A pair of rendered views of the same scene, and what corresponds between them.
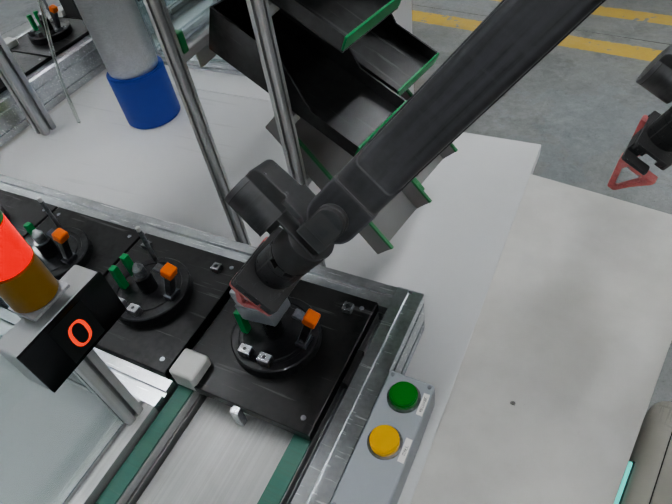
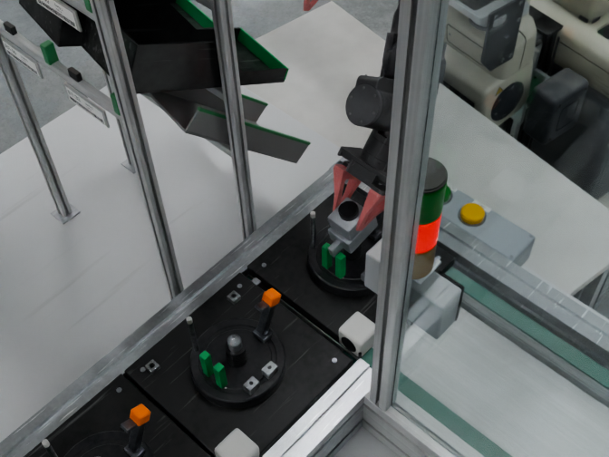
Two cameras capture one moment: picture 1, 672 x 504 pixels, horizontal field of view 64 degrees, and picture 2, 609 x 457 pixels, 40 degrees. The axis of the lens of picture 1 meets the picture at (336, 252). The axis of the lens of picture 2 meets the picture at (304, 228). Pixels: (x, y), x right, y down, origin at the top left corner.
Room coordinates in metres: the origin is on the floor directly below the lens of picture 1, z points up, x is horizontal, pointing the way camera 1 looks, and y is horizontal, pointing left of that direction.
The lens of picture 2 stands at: (0.41, 0.91, 2.05)
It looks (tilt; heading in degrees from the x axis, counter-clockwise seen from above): 51 degrees down; 281
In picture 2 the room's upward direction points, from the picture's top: 2 degrees counter-clockwise
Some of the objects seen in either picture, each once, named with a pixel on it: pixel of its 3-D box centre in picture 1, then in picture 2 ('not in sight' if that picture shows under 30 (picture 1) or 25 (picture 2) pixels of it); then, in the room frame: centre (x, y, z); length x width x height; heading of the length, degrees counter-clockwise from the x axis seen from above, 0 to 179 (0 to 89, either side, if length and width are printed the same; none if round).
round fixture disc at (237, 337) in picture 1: (276, 335); (352, 257); (0.49, 0.11, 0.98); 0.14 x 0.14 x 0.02
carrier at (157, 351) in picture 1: (143, 279); (236, 350); (0.63, 0.33, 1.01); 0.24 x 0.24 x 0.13; 56
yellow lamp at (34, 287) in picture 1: (22, 279); not in sight; (0.39, 0.32, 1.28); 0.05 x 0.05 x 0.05
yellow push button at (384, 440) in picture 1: (384, 441); not in sight; (0.30, -0.02, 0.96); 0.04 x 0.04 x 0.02
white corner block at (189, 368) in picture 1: (191, 369); (358, 335); (0.46, 0.25, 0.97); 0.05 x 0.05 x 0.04; 56
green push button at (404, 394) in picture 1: (403, 396); not in sight; (0.35, -0.06, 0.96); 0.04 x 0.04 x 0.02
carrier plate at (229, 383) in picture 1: (279, 342); (352, 264); (0.49, 0.11, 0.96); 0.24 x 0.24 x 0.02; 56
